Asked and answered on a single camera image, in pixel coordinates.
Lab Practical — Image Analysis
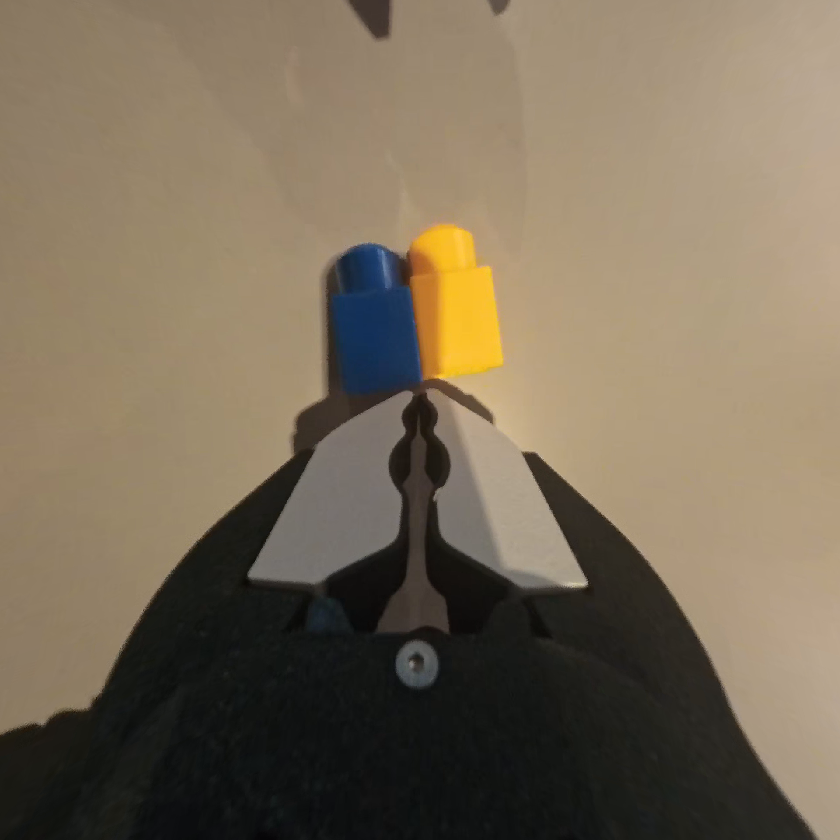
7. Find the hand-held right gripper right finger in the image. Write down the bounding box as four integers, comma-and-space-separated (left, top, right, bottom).
422, 388, 589, 598

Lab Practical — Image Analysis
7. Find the small yellow mega block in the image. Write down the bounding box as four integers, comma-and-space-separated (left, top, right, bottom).
408, 225, 505, 380

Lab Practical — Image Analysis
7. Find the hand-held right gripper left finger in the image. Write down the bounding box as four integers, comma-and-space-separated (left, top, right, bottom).
248, 392, 424, 598

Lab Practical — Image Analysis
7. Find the small blue mega block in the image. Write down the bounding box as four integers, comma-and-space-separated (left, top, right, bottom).
329, 244, 422, 396

